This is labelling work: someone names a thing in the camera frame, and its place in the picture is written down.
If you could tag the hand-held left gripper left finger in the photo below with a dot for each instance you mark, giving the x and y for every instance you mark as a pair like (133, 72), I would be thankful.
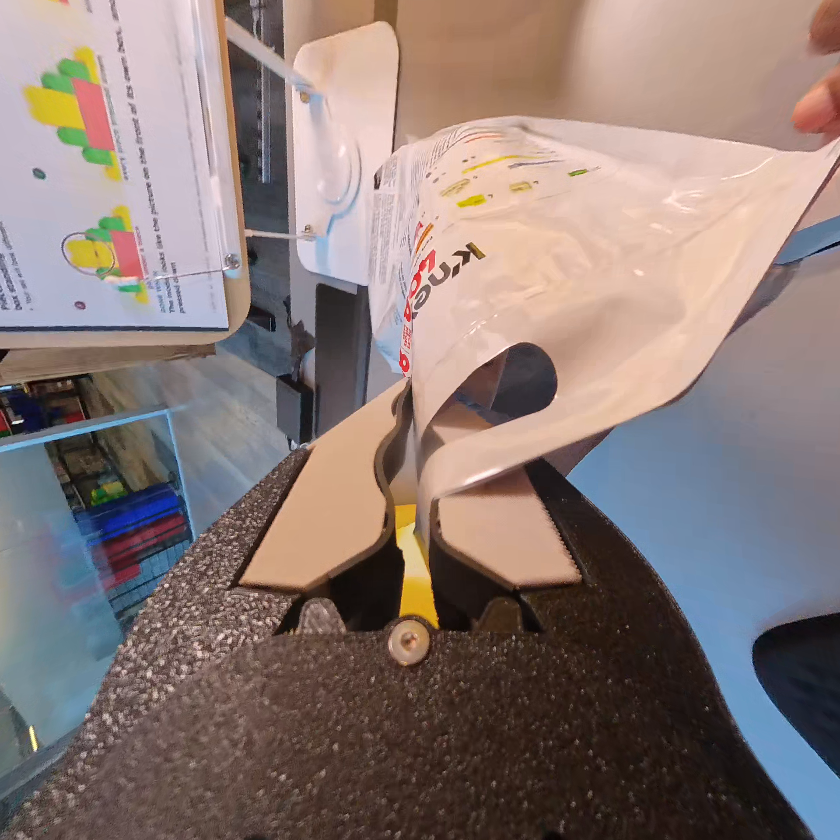
(315, 518)

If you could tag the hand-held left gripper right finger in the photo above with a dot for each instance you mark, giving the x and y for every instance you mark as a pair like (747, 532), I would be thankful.
(505, 538)

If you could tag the yellow plastic bin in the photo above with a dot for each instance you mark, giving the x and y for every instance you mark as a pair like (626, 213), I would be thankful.
(417, 590)

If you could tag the toy building set pouch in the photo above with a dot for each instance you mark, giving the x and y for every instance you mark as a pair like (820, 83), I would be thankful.
(590, 262)

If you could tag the grey desk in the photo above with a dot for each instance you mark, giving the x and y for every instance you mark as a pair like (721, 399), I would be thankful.
(722, 525)

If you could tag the person's right hand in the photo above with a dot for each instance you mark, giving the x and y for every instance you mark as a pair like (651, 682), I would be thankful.
(820, 108)

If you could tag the stack of coloured crates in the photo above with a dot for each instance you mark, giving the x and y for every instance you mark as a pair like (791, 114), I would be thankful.
(131, 525)

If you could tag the printed instruction sheet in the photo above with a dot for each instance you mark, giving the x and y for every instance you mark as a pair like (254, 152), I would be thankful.
(131, 197)

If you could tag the wooden document stand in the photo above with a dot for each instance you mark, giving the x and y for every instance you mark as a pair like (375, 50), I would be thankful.
(341, 98)

